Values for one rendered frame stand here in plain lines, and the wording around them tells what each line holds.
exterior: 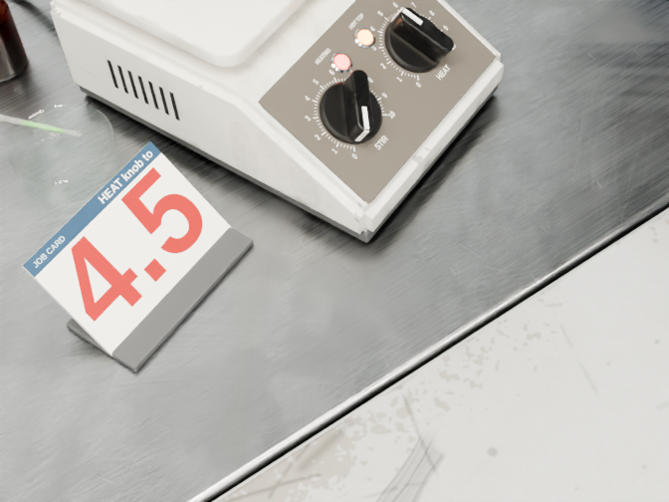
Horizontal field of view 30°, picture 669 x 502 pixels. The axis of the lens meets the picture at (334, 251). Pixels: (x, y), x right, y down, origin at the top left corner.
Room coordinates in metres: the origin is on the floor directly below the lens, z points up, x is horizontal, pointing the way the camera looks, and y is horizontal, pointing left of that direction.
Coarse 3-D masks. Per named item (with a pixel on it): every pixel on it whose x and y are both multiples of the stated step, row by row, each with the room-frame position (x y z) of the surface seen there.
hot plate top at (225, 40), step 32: (96, 0) 0.47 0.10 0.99; (128, 0) 0.47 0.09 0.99; (160, 0) 0.46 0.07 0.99; (192, 0) 0.46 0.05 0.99; (224, 0) 0.46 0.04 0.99; (256, 0) 0.46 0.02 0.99; (288, 0) 0.45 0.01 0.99; (160, 32) 0.44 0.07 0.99; (192, 32) 0.44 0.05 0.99; (224, 32) 0.44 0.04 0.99; (256, 32) 0.43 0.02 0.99; (224, 64) 0.42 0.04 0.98
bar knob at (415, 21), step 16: (400, 16) 0.45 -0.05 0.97; (416, 16) 0.45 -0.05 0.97; (400, 32) 0.45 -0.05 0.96; (416, 32) 0.45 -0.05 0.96; (432, 32) 0.45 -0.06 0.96; (400, 48) 0.45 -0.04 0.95; (416, 48) 0.45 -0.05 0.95; (432, 48) 0.44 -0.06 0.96; (448, 48) 0.44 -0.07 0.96; (400, 64) 0.44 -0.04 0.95; (416, 64) 0.44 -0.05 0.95; (432, 64) 0.44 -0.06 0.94
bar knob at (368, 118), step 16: (352, 80) 0.42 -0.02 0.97; (336, 96) 0.42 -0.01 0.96; (352, 96) 0.41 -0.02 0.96; (368, 96) 0.41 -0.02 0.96; (320, 112) 0.41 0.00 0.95; (336, 112) 0.41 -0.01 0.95; (352, 112) 0.40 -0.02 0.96; (368, 112) 0.40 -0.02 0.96; (336, 128) 0.40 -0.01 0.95; (352, 128) 0.40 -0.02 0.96; (368, 128) 0.39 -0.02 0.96
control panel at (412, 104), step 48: (384, 0) 0.47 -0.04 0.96; (432, 0) 0.48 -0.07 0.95; (336, 48) 0.44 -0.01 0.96; (384, 48) 0.45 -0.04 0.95; (480, 48) 0.46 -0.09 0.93; (288, 96) 0.42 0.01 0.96; (384, 96) 0.42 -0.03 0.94; (432, 96) 0.43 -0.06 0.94; (336, 144) 0.40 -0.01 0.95; (384, 144) 0.40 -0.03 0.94
